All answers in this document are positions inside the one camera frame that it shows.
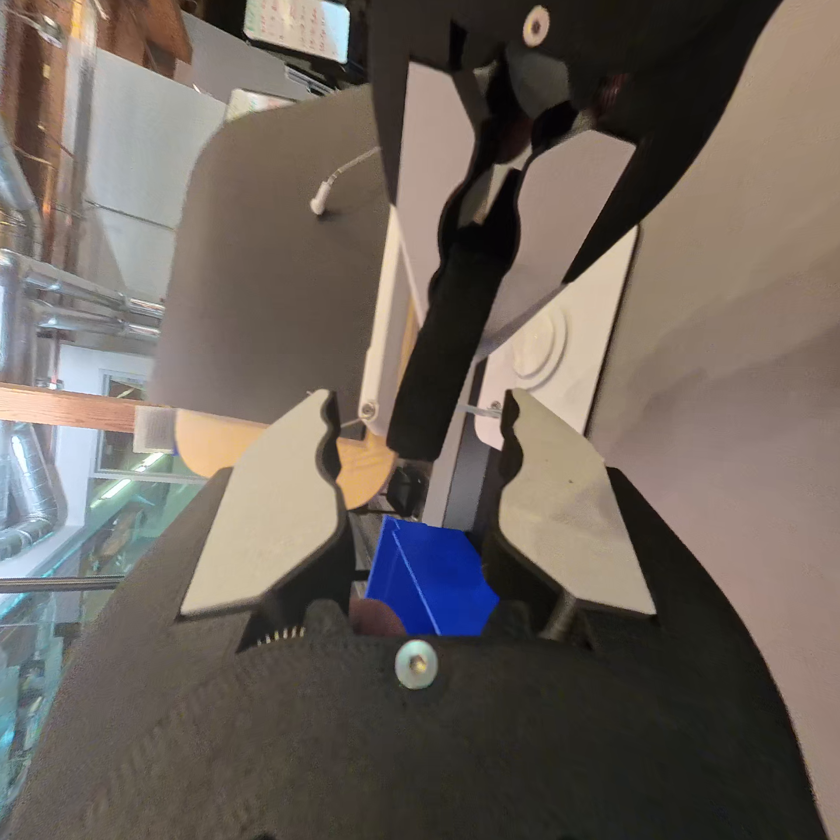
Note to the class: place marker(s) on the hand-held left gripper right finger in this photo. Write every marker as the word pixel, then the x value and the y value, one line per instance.
pixel 571 525

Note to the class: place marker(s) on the white partition panel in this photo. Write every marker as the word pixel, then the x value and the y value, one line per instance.
pixel 144 164

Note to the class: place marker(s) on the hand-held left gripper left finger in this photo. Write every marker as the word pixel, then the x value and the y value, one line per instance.
pixel 262 525

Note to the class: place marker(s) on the shiny metal pipe cluster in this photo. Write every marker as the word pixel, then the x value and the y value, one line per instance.
pixel 79 289

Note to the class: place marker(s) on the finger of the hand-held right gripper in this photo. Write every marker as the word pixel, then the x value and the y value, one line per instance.
pixel 433 144
pixel 577 197

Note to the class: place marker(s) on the white textured block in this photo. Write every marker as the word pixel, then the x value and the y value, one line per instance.
pixel 154 430

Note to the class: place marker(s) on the blue plastic bin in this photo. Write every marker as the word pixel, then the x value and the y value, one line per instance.
pixel 426 577

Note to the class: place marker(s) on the small whiteboard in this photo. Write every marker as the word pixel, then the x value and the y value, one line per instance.
pixel 256 105

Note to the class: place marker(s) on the printed whiteboard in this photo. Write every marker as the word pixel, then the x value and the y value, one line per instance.
pixel 295 26

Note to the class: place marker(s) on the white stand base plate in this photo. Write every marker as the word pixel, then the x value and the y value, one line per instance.
pixel 590 367

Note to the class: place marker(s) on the spiral metal duct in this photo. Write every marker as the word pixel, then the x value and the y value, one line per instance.
pixel 33 492
pixel 19 190

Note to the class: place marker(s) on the black-faced wooden board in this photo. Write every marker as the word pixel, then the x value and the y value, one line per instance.
pixel 262 295

